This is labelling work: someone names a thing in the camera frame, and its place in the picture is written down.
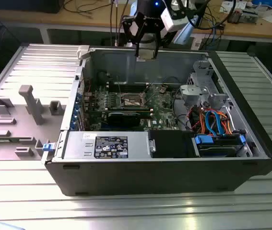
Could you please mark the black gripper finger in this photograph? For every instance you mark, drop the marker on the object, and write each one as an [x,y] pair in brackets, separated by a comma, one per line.
[137,50]
[156,51]

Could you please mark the silver CPU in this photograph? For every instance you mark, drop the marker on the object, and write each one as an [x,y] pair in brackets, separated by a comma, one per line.
[146,58]

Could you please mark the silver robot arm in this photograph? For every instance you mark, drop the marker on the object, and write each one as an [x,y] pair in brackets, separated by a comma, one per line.
[183,36]

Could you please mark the black RAM slot white clips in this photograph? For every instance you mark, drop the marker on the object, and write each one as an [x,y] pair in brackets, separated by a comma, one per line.
[131,87]
[131,83]

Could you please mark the CPU socket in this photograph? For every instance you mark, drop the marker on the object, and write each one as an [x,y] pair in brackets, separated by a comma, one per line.
[131,100]

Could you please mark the blue expansion slot clip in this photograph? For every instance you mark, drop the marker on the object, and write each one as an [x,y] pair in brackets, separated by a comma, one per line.
[79,97]
[75,112]
[73,124]

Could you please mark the coin battery holder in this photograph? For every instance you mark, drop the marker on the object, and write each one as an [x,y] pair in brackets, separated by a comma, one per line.
[162,89]

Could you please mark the white labelled box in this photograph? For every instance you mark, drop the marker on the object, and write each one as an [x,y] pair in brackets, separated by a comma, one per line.
[197,43]

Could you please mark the pale grey case latch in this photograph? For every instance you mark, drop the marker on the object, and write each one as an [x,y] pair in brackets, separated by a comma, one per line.
[83,51]

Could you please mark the silver disk bay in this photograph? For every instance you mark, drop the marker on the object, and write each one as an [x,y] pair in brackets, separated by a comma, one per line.
[193,92]

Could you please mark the green motherboard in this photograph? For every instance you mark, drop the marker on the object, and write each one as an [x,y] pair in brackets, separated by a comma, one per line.
[159,112]

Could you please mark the small black adapter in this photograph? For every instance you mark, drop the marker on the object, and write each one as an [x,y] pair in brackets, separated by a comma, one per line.
[220,25]

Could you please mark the black graphics card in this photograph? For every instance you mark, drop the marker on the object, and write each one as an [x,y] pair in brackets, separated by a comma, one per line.
[123,119]

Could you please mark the white paper sheets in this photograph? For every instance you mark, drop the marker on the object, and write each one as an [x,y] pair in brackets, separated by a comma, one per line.
[229,6]

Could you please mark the finned metal heatsink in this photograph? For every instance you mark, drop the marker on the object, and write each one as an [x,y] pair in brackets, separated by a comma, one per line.
[233,17]

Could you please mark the wooden desk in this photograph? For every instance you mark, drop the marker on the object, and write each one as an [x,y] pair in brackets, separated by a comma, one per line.
[54,18]

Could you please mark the grey metal device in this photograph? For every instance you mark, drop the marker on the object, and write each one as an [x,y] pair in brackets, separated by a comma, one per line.
[249,14]

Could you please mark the hard disk blue carrier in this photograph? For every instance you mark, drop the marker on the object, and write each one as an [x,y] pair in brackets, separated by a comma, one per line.
[204,139]

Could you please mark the silver power supply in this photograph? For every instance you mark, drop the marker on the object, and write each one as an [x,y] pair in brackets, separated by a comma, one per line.
[78,146]

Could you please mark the blue box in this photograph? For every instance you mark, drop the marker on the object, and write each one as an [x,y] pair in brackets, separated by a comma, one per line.
[267,2]

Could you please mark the grey parts rack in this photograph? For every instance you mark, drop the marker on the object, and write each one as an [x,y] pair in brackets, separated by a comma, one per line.
[33,107]

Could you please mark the black desktop computer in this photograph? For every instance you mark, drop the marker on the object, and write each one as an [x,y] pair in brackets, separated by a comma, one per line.
[25,6]

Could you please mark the black PC case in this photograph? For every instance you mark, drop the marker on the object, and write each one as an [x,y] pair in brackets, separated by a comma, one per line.
[150,177]

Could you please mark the blue case clip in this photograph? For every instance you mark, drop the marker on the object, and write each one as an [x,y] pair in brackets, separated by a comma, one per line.
[48,146]

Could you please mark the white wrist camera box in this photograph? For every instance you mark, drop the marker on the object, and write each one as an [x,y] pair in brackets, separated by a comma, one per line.
[171,20]

